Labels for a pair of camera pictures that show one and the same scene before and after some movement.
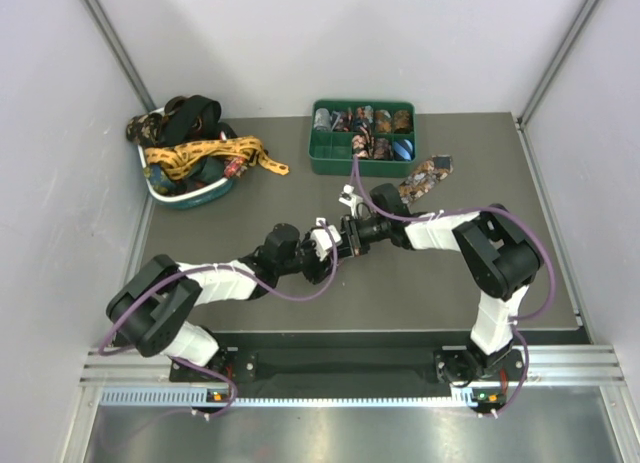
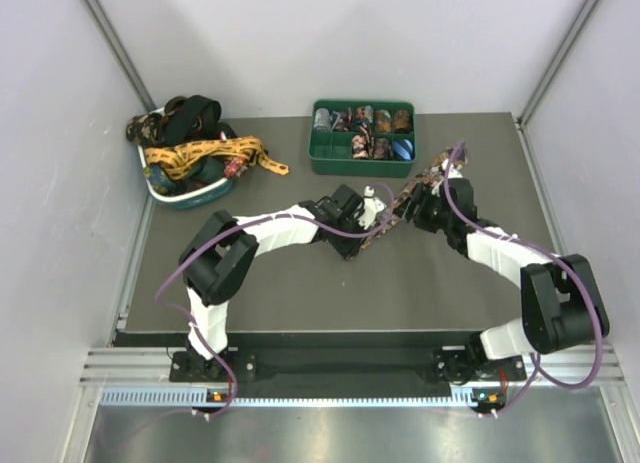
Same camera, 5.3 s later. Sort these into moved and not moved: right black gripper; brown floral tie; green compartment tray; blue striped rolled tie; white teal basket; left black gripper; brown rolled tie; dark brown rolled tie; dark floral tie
Moved: brown floral tie; right black gripper; left black gripper
Not moved: green compartment tray; brown rolled tie; dark brown rolled tie; blue striped rolled tie; white teal basket; dark floral tie
